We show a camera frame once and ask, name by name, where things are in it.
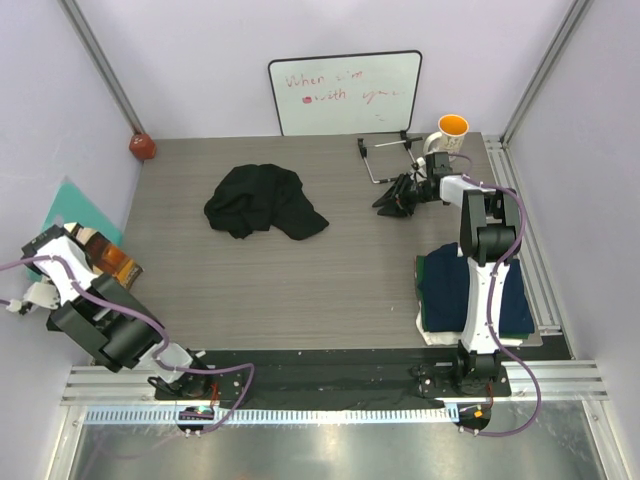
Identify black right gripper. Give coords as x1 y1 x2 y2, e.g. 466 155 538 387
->
373 173 435 218

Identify orange brown cover book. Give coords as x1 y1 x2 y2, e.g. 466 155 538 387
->
64 222 143 290

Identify white mug orange inside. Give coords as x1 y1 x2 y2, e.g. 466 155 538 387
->
423 114 470 162

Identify black t shirt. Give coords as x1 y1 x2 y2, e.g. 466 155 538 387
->
203 164 329 241

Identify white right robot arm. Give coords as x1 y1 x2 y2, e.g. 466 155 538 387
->
372 152 527 396

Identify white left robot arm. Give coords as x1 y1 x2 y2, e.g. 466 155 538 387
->
22 223 213 399

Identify teal plastic cutting board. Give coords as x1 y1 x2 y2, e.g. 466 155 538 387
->
27 177 124 284

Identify navy folded t shirt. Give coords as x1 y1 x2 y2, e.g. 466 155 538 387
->
417 242 535 333

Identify small whiteboard with red writing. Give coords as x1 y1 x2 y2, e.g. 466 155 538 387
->
268 50 423 136

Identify red brown die block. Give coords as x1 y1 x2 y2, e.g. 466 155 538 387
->
129 133 157 162

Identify white folded t shirt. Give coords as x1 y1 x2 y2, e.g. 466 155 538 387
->
413 244 540 347

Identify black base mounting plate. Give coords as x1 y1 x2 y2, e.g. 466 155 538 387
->
154 348 512 401

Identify black wire book stand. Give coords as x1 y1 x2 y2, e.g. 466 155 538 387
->
356 129 424 186

